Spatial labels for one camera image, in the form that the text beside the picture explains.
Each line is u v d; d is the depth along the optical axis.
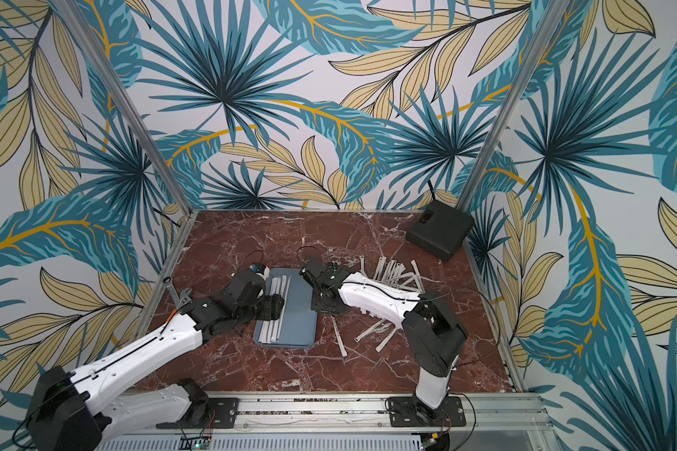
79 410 0.38
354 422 0.73
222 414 0.73
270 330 0.87
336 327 0.88
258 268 0.72
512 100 0.84
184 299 0.93
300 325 0.88
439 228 1.07
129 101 0.86
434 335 0.46
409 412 0.73
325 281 0.64
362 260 1.04
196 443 0.72
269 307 0.71
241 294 0.59
